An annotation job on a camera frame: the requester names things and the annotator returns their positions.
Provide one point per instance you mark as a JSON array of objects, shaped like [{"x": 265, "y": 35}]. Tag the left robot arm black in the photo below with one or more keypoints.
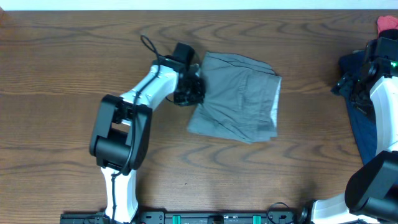
[{"x": 121, "y": 133}]

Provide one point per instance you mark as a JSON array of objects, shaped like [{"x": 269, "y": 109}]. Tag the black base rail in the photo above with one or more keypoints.
[{"x": 277, "y": 216}]

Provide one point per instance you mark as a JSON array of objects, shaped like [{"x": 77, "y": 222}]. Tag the red cloth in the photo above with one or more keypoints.
[{"x": 386, "y": 23}]

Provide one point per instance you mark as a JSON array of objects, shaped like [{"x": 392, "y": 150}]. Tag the dark blue garment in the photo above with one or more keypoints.
[{"x": 364, "y": 130}]

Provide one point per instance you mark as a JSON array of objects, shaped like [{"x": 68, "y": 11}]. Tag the grey shorts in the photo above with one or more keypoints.
[{"x": 241, "y": 99}]

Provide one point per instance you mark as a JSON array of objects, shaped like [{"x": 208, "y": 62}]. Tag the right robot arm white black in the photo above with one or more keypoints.
[{"x": 371, "y": 193}]

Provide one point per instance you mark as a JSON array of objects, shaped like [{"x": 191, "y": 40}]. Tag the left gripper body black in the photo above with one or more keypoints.
[{"x": 191, "y": 92}]

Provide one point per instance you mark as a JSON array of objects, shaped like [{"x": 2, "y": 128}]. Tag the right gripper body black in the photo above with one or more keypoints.
[{"x": 351, "y": 83}]

